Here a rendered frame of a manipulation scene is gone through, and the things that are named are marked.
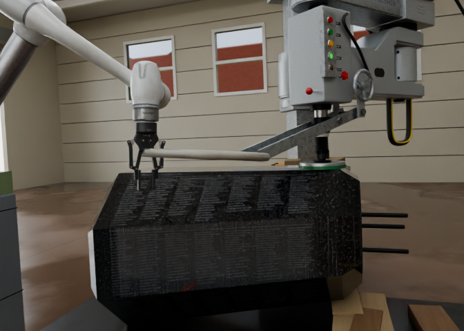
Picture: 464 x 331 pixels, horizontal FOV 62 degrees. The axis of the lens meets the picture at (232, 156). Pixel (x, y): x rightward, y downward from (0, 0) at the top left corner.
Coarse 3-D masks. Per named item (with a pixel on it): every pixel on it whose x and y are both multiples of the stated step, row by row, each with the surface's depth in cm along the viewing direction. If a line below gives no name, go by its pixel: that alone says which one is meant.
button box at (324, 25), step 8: (320, 16) 165; (328, 16) 165; (320, 24) 165; (328, 24) 165; (320, 32) 165; (320, 40) 166; (328, 40) 166; (320, 48) 166; (328, 48) 166; (320, 56) 166; (320, 64) 166; (328, 64) 166; (336, 64) 169; (320, 72) 167; (328, 72) 166; (336, 72) 169
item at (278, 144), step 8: (336, 112) 196; (344, 112) 194; (352, 112) 186; (328, 120) 176; (336, 120) 180; (344, 120) 183; (296, 128) 180; (304, 128) 183; (312, 128) 170; (320, 128) 174; (328, 128) 176; (280, 136) 174; (288, 136) 177; (296, 136) 165; (304, 136) 168; (312, 136) 170; (256, 144) 166; (264, 144) 169; (272, 144) 157; (280, 144) 160; (288, 144) 162; (296, 144) 165; (264, 152) 155; (272, 152) 157; (280, 152) 160
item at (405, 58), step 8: (400, 48) 209; (408, 48) 209; (400, 56) 210; (408, 56) 209; (416, 56) 214; (400, 64) 210; (408, 64) 210; (416, 64) 213; (400, 72) 210; (408, 72) 210; (416, 72) 213; (400, 80) 210; (408, 80) 210; (416, 80) 213
